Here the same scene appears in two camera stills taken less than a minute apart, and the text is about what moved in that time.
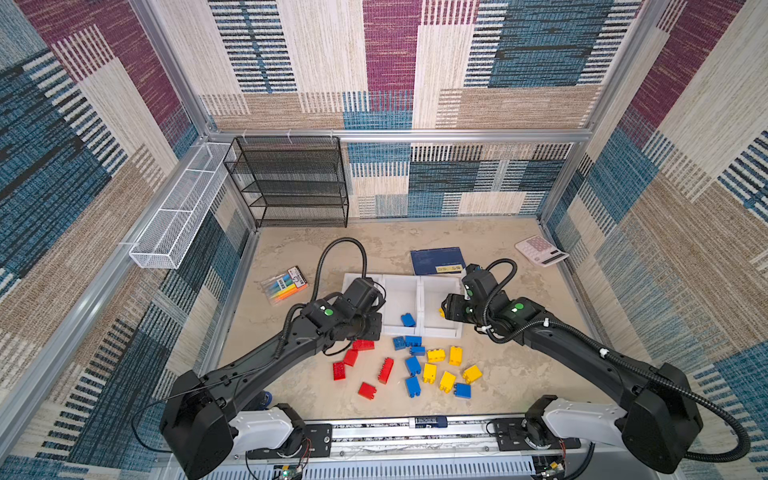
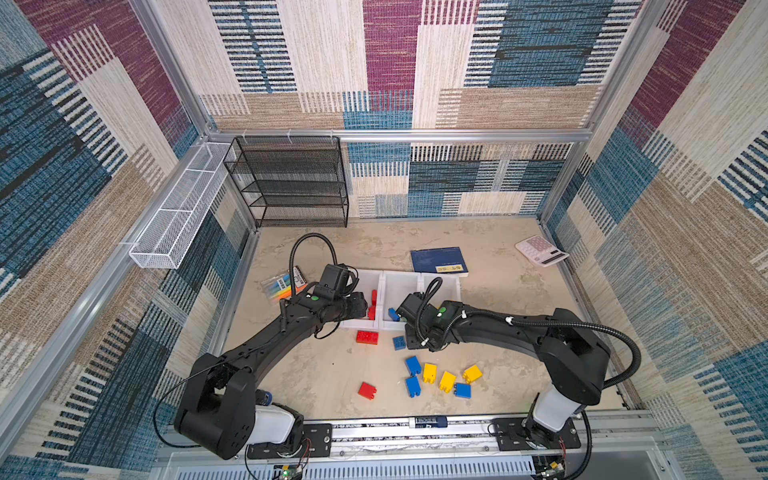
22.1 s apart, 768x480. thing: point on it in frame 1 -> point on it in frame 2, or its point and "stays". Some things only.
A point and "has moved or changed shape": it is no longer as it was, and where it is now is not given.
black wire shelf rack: x=291 y=178 stays
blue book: x=437 y=261 stays
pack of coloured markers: x=285 y=285 stays
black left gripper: x=374 y=333 -> x=358 y=303
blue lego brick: x=413 y=386 stays
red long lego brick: x=385 y=370 has moved or changed shape
